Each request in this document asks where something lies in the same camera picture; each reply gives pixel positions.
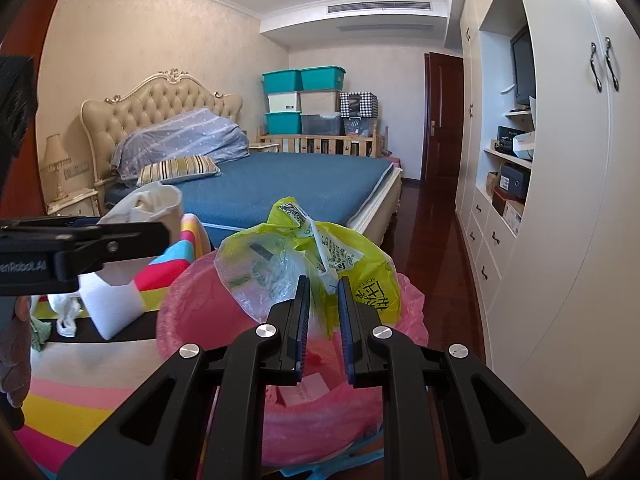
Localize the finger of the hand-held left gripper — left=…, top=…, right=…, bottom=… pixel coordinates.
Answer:
left=75, top=217, right=170, bottom=281

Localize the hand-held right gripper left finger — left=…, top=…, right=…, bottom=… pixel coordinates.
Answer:
left=57, top=275, right=312, bottom=480

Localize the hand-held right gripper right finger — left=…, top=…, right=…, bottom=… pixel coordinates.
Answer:
left=337, top=276, right=586, bottom=480

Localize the white printed paper bag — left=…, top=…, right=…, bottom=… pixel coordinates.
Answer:
left=97, top=182, right=183, bottom=288

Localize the yellow-green plastic bag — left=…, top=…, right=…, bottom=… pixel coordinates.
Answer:
left=214, top=196, right=402, bottom=341

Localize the white plastic bag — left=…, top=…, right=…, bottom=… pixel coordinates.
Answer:
left=47, top=294, right=83, bottom=338

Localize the pink lined trash bin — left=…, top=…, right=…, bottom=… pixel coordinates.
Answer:
left=155, top=255, right=430, bottom=466

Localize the person's left hand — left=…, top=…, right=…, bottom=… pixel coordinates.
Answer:
left=0, top=295, right=34, bottom=431

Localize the cream carved nightstand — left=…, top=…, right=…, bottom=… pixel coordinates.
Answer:
left=46, top=187, right=101, bottom=218

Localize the green cloth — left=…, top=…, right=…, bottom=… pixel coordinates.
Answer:
left=30, top=316, right=52, bottom=352

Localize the white foam block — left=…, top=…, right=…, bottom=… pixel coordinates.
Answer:
left=79, top=267, right=146, bottom=342

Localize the pink paper slip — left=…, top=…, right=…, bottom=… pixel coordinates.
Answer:
left=277, top=372, right=328, bottom=407

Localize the striped pillow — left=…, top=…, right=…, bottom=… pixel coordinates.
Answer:
left=136, top=155, right=222, bottom=187

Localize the cream table lamp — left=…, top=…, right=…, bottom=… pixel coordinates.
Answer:
left=41, top=134, right=73, bottom=201

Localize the blue-grey folded quilt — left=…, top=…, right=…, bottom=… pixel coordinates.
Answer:
left=110, top=107, right=251, bottom=183

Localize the bed with cream tufted headboard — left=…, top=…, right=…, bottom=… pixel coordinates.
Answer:
left=80, top=67, right=403, bottom=246

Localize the rainbow striped cloth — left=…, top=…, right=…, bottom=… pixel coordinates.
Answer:
left=10, top=212, right=211, bottom=480

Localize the dark storage bag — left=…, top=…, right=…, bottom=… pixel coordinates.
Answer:
left=341, top=116, right=376, bottom=137

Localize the grey translucent storage box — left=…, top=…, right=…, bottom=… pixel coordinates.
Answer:
left=300, top=113, right=342, bottom=136

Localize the teal storage box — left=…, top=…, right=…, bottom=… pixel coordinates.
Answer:
left=300, top=66, right=347, bottom=92
left=264, top=111, right=302, bottom=135
left=262, top=70, right=302, bottom=95

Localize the large brown cardboard box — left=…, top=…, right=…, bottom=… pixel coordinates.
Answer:
left=492, top=187, right=525, bottom=226

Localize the white storage box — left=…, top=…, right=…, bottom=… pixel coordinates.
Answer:
left=267, top=92, right=302, bottom=114

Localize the black white checkered bag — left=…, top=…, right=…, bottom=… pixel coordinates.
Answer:
left=340, top=91, right=378, bottom=118

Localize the beige translucent storage box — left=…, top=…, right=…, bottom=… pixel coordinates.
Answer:
left=300, top=90, right=342, bottom=115

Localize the black safe box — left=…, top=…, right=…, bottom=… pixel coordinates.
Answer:
left=497, top=164, right=531, bottom=200

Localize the dark wooden door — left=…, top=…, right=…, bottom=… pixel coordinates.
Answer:
left=422, top=52, right=466, bottom=183

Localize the black electronic device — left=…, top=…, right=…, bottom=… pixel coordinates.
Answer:
left=492, top=127, right=526, bottom=156

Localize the reddish brown wooden panel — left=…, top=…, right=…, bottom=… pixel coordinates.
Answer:
left=0, top=0, right=76, bottom=221

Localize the white built-in wardrobe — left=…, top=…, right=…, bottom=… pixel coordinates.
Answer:
left=454, top=0, right=640, bottom=476

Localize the narrow ceiling air vent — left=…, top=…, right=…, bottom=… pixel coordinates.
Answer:
left=336, top=23, right=433, bottom=32

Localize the black television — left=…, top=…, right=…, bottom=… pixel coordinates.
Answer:
left=510, top=25, right=537, bottom=107

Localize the light blue plastic frame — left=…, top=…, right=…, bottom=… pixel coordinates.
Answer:
left=280, top=439, right=386, bottom=480

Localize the wooden crib rail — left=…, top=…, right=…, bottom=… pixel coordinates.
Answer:
left=257, top=127, right=391, bottom=160

